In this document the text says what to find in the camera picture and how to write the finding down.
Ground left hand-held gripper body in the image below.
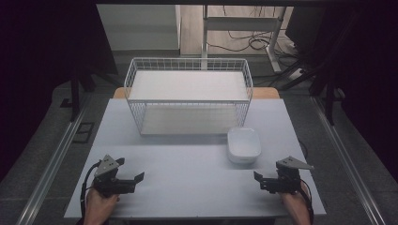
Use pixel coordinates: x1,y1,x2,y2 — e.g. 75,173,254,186
92,154,137,199

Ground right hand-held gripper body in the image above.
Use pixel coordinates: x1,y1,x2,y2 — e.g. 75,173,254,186
260,156,315,195

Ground person's right hand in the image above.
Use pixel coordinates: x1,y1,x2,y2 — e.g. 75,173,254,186
279,183,312,225

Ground person's left hand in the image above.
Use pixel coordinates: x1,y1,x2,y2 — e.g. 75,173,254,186
84,187,120,225

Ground white rounded bowl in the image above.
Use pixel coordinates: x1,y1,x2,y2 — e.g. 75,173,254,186
226,127,263,165

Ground black metal stand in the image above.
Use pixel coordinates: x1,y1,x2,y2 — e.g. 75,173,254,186
69,62,97,123
268,46,346,127

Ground wooden board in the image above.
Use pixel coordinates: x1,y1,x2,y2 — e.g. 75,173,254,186
112,86,281,100

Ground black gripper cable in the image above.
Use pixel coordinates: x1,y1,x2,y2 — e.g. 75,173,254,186
299,179,315,225
80,163,101,219

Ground black floor socket frame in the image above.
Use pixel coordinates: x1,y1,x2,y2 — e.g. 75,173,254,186
72,122,96,145

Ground aluminium floor rail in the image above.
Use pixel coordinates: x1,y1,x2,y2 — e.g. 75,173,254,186
16,93,92,225
310,96,389,225

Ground white wire basket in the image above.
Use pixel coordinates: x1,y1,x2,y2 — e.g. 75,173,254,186
123,56,254,136

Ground black floor cables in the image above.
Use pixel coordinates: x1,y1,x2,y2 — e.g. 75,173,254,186
207,5,284,53

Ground white metal desk frame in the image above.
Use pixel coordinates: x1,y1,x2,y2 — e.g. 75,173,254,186
201,4,287,74

